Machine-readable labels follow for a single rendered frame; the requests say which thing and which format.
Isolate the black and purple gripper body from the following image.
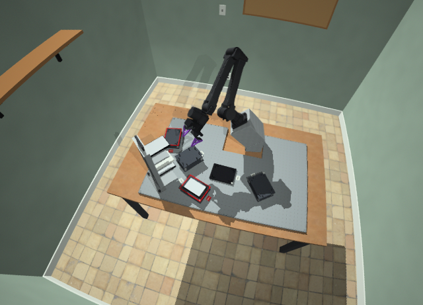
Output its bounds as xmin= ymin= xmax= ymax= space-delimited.
xmin=191 ymin=128 xmax=203 ymax=140

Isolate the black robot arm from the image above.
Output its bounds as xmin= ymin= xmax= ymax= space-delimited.
xmin=184 ymin=47 xmax=248 ymax=133

